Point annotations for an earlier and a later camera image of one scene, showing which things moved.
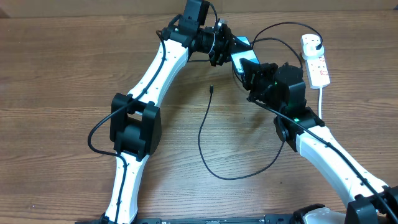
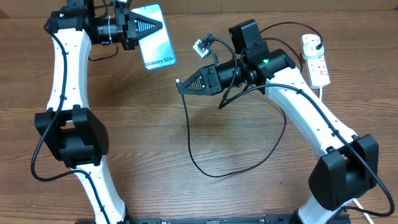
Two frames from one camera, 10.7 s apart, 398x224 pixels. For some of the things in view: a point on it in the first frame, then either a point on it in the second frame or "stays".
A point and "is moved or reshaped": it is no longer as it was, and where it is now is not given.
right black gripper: [255, 74] -> [213, 87]
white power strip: [316, 69] stays
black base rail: [208, 220] stays
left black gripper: [227, 41] -> [133, 21]
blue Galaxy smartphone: [236, 56] is moved or reshaped
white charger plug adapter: [310, 52] stays
